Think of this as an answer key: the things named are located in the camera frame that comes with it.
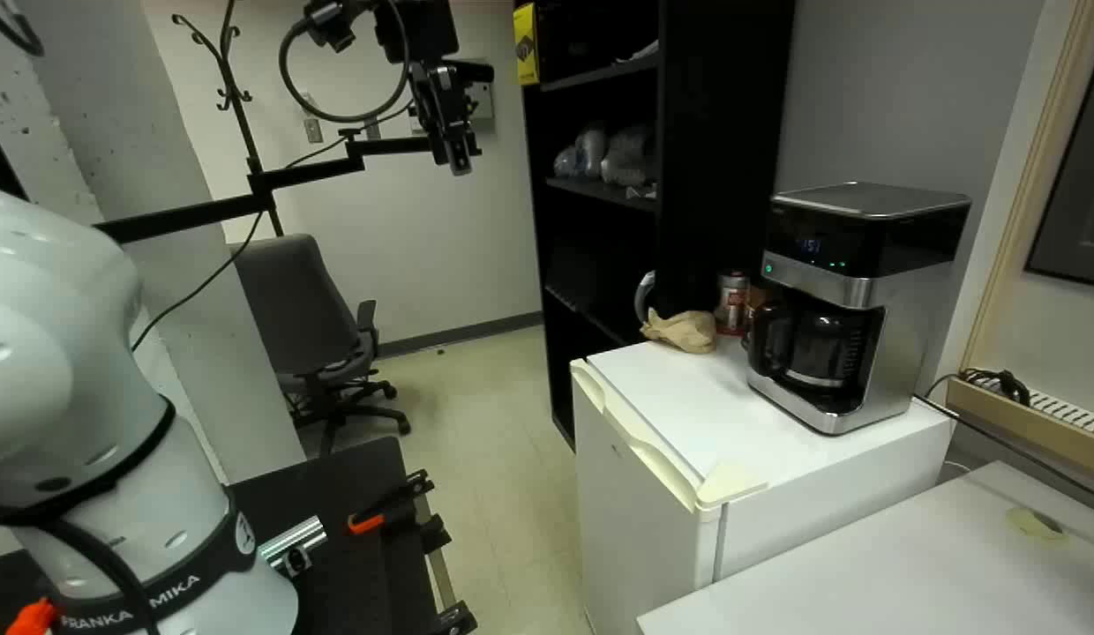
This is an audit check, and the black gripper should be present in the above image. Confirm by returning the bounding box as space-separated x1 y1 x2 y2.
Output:
409 59 493 177

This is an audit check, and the black orange clamp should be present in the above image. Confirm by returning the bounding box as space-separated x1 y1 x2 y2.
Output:
345 471 433 537

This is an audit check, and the white mini fridge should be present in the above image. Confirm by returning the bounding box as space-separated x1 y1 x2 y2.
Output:
570 344 954 635

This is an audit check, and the black bookshelf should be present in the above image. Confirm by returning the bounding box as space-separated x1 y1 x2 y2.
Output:
511 0 799 436

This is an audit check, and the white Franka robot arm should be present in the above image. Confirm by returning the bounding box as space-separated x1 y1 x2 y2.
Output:
0 165 331 635

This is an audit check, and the black camera mount boom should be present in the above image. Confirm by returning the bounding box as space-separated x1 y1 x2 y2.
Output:
94 137 431 243

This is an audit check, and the crumpled brown paper bag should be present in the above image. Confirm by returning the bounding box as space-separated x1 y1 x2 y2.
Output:
644 312 721 353

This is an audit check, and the black silver coffee maker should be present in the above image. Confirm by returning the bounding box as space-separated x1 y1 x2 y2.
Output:
748 179 972 436

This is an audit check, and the black coat stand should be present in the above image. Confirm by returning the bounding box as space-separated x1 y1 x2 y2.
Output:
170 0 266 190

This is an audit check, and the gray office chair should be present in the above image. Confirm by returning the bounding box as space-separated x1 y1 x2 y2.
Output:
238 232 409 442

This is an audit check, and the red soda can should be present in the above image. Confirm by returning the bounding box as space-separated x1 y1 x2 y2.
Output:
721 271 748 336

